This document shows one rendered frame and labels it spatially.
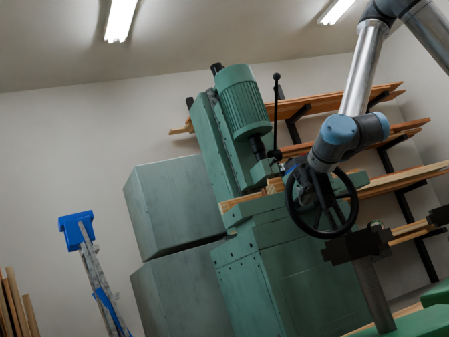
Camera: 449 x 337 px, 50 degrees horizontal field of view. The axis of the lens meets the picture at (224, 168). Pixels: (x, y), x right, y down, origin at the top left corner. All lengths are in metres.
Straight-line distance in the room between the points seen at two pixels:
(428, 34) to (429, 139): 4.02
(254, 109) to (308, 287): 0.76
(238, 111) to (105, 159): 2.41
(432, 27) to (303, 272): 0.95
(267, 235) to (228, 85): 0.68
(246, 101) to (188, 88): 2.75
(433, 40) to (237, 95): 0.79
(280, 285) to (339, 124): 0.69
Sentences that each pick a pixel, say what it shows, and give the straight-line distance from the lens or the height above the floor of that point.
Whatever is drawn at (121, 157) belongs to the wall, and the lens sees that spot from 4.32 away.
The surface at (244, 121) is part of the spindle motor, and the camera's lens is 2.02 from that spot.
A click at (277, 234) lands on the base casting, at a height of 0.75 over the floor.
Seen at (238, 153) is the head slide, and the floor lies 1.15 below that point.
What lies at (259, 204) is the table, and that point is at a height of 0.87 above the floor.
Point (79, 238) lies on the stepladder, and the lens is 2.34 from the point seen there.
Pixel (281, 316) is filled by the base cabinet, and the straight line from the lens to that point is 1.78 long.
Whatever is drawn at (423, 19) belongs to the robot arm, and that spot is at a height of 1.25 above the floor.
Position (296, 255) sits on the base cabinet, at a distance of 1.83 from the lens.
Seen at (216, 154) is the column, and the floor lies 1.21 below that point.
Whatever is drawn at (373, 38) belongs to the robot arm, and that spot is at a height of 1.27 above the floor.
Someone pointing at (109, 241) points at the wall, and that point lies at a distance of 4.11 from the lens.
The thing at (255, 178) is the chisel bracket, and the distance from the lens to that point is 2.08.
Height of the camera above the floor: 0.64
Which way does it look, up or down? 13 degrees up
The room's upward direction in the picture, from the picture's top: 18 degrees counter-clockwise
